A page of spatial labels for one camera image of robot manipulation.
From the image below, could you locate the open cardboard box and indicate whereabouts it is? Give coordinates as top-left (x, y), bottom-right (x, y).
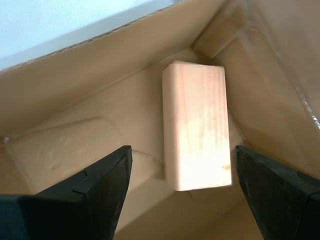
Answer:
top-left (0, 0), bottom-right (320, 240)

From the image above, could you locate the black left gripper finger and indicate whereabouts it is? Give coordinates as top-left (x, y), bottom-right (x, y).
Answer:
top-left (234, 145), bottom-right (320, 240)
top-left (0, 145), bottom-right (133, 240)

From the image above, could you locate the light wooden block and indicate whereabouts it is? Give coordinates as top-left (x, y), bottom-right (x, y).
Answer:
top-left (162, 59), bottom-right (234, 192)

